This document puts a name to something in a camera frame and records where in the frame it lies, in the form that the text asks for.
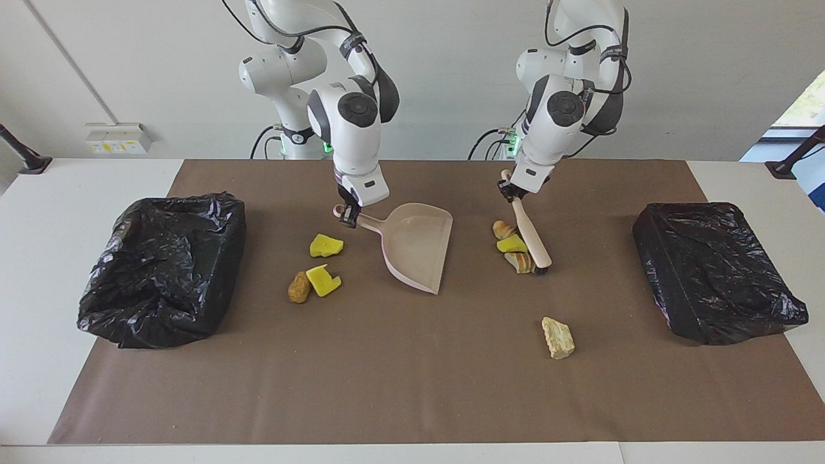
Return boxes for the black camera stand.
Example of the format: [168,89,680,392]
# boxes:
[764,125,825,180]
[0,122,53,175]

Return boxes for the brown paper table mat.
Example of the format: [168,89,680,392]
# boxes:
[48,159,825,445]

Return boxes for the tightly bagged black trash bin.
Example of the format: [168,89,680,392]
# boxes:
[632,202,810,347]

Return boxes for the black right arm base cable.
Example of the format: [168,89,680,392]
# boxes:
[249,124,284,160]

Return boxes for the brown lumpy nugget piece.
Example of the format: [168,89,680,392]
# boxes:
[287,271,312,304]

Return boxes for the beige plastic dustpan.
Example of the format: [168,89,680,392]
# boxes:
[333,202,454,296]

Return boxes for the white wall cable conduit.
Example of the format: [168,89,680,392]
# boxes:
[24,0,113,123]

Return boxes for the white wall power outlet box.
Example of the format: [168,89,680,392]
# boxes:
[85,122,153,156]

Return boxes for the beige hand brush black bristles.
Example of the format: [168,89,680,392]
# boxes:
[501,169,554,276]

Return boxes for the black arm base cable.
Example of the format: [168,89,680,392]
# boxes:
[249,124,284,160]
[469,103,530,160]

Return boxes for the black left arm base cable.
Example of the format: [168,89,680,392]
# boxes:
[469,103,530,160]

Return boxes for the flat yellow sponge piece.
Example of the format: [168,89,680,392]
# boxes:
[309,233,345,258]

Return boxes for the window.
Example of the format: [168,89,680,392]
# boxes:
[772,70,825,130]

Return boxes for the pale green rock-like chunk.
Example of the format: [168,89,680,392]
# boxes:
[541,316,576,360]

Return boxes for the loosely bagged black trash bin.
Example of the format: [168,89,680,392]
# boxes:
[77,191,248,350]

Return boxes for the yellow sponge piece green edge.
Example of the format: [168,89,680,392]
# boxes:
[305,264,342,298]

